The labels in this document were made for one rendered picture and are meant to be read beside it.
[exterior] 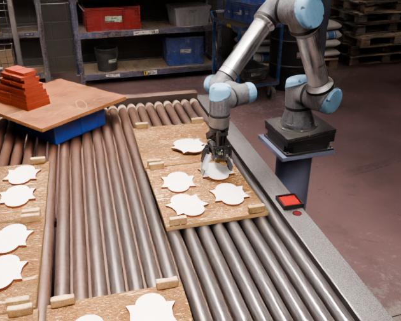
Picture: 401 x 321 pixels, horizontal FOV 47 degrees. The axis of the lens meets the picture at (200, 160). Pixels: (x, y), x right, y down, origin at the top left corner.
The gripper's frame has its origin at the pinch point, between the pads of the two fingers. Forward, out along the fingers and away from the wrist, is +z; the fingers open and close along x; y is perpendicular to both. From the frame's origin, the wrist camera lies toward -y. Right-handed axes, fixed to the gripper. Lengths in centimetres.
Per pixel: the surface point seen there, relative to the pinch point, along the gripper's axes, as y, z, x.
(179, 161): -13.5, 1.3, -11.4
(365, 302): 74, 1, 18
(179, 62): -429, 86, 82
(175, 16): -427, 27, 77
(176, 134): -40.7, 1.9, -6.7
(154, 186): 4.2, 0.9, -24.7
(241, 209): 26.6, 0.4, 1.0
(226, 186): 12.4, -0.2, 0.4
